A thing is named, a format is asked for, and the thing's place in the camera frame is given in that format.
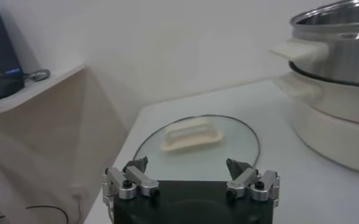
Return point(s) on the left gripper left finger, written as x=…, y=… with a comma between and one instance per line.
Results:
x=142, y=182

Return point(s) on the cream electric cooker base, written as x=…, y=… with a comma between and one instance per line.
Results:
x=334, y=131

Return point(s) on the black computer mouse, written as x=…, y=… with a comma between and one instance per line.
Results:
x=2, y=88

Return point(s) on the white side table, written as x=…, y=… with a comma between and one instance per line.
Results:
x=30, y=91

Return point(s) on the round grey disc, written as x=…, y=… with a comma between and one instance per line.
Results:
x=39, y=75

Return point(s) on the white wall socket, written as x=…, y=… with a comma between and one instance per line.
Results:
x=76, y=192

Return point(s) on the stainless steel steamer basket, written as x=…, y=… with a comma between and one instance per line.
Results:
x=334, y=54

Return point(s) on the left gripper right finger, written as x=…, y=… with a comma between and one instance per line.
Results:
x=243, y=181

